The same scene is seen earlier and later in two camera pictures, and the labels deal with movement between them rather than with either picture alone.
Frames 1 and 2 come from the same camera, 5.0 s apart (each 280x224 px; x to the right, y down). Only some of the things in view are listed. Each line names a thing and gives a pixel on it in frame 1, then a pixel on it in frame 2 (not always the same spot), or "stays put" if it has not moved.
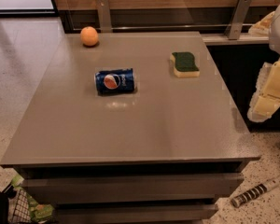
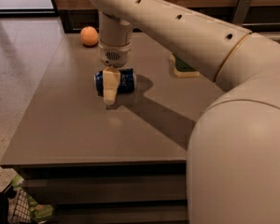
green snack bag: x=39 y=212 stays put
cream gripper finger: x=273 y=89 → x=113 y=57
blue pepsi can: x=115 y=81 stays put
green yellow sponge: x=184 y=64 stays put
